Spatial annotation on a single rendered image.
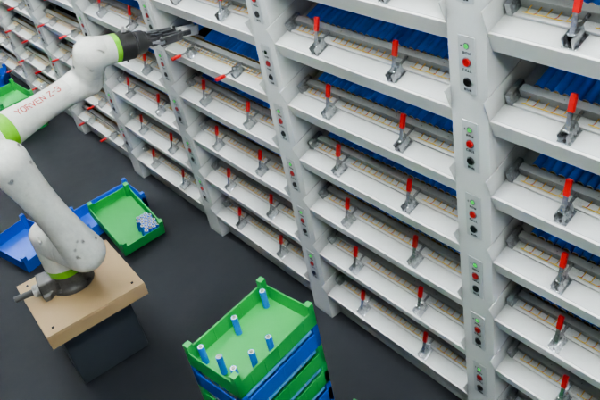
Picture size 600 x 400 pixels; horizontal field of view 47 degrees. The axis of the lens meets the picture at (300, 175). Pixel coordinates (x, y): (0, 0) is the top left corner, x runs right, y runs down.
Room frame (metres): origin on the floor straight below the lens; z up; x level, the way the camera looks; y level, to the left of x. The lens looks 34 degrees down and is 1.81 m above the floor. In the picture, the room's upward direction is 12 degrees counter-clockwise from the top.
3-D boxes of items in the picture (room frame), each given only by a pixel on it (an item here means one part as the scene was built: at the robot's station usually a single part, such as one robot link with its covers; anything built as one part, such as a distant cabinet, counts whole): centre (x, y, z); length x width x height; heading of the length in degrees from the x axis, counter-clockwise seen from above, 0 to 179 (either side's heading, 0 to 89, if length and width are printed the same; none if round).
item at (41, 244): (1.83, 0.82, 0.48); 0.16 x 0.13 x 0.19; 48
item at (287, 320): (1.32, 0.22, 0.44); 0.30 x 0.20 x 0.08; 132
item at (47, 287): (1.82, 0.88, 0.36); 0.26 x 0.15 x 0.06; 110
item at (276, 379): (1.32, 0.22, 0.36); 0.30 x 0.20 x 0.08; 132
